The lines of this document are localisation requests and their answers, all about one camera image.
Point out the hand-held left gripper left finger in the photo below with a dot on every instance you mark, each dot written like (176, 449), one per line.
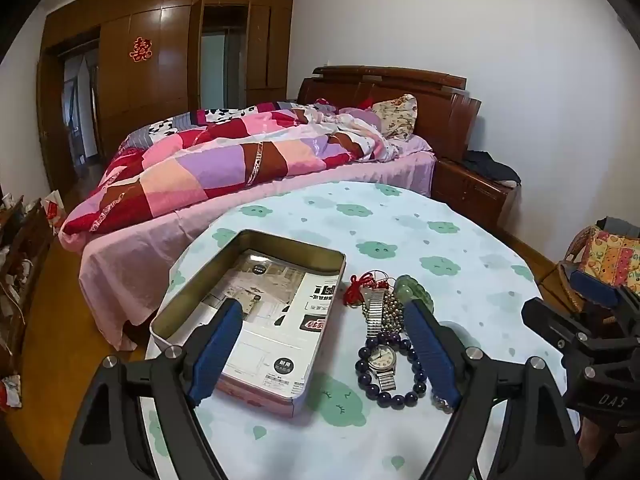
(220, 355)

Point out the dark clothing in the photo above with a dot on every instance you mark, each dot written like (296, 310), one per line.
(492, 165)

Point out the frosted glass door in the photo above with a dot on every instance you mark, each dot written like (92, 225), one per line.
(222, 70)

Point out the red white shopping bag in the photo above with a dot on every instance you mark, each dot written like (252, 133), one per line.
(54, 210)

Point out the silver wristwatch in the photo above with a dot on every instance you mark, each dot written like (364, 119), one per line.
(382, 357)

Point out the patchwork quilt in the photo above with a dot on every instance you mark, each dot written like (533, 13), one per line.
(210, 170)

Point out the red white packet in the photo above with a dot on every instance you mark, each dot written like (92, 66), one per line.
(10, 391)

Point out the red paper decoration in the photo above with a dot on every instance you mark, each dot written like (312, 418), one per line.
(141, 50)

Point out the rectangular metal tin box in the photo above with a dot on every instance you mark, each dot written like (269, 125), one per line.
(260, 398)

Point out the wooden nightstand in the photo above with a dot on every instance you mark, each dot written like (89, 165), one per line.
(465, 190)

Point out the low wooden cabinet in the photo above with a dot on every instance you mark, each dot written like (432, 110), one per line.
(25, 280)

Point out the wooden bed headboard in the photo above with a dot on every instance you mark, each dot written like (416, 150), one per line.
(435, 100)

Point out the green jade bangle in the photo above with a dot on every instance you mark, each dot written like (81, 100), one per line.
(405, 287)

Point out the floral pillow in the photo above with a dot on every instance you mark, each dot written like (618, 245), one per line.
(397, 112)

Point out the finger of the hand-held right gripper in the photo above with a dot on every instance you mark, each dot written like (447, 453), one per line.
(555, 322)
(595, 286)

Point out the pink bed sheet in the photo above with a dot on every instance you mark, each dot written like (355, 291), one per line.
(150, 260)

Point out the wooden wardrobe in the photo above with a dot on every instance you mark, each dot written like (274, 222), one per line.
(150, 100)

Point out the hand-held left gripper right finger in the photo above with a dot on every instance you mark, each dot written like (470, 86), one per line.
(430, 355)

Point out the printed paper sheet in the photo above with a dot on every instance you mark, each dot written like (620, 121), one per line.
(280, 320)

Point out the round table, cloud tablecloth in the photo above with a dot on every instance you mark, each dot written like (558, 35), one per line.
(450, 240)

